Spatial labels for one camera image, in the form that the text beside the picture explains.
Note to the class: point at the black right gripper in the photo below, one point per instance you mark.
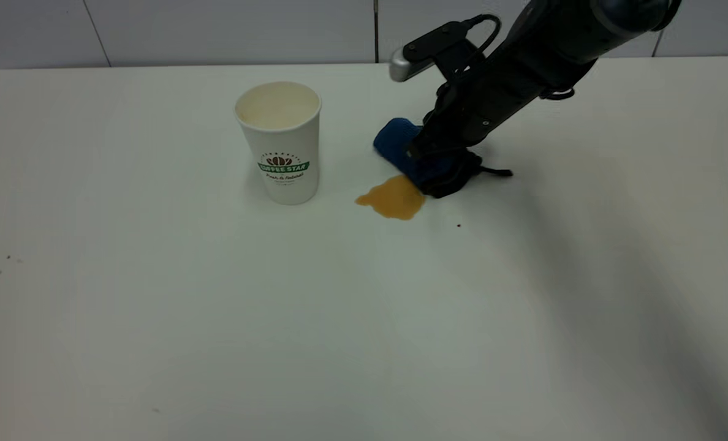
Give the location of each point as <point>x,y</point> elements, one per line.
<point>480,104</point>

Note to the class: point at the blue cloth with black edge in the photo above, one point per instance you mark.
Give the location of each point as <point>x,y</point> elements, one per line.
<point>398,144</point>

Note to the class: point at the white paper coffee cup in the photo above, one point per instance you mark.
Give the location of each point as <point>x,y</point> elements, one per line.
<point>281,153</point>

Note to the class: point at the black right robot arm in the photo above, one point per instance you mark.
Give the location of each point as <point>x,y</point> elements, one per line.
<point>578,30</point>

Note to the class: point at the brown liquid spill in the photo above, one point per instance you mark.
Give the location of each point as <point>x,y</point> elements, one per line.
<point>391,201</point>

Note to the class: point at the silver black wrist camera box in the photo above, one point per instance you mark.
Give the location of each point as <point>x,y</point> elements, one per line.
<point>428,52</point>

